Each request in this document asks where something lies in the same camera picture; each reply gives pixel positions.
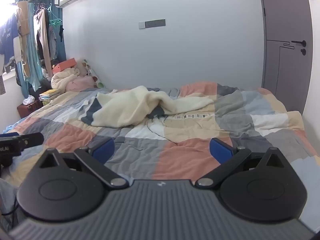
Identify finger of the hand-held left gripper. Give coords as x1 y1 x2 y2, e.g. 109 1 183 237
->
17 132 45 151

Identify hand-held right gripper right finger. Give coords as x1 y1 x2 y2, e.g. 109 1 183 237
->
195 138 287 188

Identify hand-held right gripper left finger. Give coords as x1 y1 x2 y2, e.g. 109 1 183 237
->
34 137 129 190

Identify cream fleece garment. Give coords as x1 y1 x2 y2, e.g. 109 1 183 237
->
79 85 215 127

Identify hanging clothes on rack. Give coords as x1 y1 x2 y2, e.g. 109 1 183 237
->
15 0 67 98

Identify green clothes hanger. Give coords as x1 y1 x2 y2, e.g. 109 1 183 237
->
49 12 64 28

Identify brown suitcase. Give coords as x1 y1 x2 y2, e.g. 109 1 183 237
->
17 100 43 118

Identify patchwork bed quilt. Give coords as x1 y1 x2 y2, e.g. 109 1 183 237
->
2 81 312 188

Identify stack of books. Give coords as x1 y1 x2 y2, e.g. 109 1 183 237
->
39 89 62 102

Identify pink pillow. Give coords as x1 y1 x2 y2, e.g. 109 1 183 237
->
65 76 97 92

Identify cream bedding bundle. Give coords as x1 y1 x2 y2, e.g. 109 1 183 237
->
51 67 81 91

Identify orange box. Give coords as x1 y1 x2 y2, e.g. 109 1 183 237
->
52 58 77 74

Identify brown hanging garment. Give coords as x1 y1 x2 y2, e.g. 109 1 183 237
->
34 7 52 78

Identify navy hanging shirt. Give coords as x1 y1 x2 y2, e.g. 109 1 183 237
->
0 12 20 73

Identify beige hanging garment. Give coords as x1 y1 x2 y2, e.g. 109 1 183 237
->
15 1 31 64

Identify black cable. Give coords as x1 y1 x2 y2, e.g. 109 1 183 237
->
0 192 20 230

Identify grey wall switch panel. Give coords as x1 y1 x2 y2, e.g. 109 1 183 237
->
139 19 166 29

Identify black door handle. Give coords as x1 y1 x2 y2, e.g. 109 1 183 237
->
291 40 307 56

